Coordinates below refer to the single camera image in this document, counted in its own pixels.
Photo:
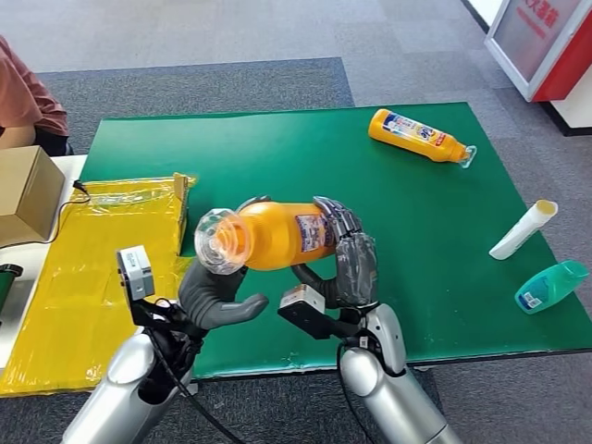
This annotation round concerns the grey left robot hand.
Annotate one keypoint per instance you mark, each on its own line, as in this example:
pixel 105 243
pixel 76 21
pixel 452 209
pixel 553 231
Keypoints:
pixel 217 294

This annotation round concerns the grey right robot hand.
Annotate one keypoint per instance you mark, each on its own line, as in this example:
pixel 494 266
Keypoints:
pixel 349 269

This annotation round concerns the orange bottle with clear cap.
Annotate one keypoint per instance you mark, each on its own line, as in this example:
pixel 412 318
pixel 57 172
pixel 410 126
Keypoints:
pixel 418 136
pixel 272 236

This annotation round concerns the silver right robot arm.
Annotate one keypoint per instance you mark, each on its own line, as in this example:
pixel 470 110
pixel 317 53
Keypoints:
pixel 390 380

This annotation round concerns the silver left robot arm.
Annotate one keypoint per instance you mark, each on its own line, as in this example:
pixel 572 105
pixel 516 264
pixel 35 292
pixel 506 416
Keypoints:
pixel 134 386

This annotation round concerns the white tube bottle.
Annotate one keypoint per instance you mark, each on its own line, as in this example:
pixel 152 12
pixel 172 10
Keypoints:
pixel 522 230

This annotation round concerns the teal bottle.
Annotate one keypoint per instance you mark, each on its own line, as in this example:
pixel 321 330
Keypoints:
pixel 550 287

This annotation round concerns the green table mat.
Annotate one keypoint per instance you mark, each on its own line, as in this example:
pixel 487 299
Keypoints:
pixel 287 153

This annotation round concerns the yellow plastic-wrapped box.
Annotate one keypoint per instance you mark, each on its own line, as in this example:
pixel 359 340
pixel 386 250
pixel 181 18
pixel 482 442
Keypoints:
pixel 69 294

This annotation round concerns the white side table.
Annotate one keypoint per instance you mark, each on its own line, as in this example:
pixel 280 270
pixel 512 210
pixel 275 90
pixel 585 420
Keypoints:
pixel 28 263

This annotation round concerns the brown cardboard box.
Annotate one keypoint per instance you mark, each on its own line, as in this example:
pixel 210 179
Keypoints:
pixel 26 193

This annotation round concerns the dark green round object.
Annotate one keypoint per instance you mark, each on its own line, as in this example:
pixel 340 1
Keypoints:
pixel 7 285

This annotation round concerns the person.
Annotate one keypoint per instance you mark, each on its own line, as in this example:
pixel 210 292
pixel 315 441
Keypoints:
pixel 28 104

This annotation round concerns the red and white sign stand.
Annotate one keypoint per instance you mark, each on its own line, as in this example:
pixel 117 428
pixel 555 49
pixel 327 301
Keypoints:
pixel 546 43

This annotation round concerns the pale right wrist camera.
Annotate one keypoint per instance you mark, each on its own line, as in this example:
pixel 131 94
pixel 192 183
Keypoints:
pixel 307 309

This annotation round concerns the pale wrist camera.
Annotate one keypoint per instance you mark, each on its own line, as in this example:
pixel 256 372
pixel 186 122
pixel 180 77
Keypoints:
pixel 307 309
pixel 135 272

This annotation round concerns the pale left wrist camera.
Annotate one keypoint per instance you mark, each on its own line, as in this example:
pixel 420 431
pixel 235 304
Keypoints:
pixel 135 272

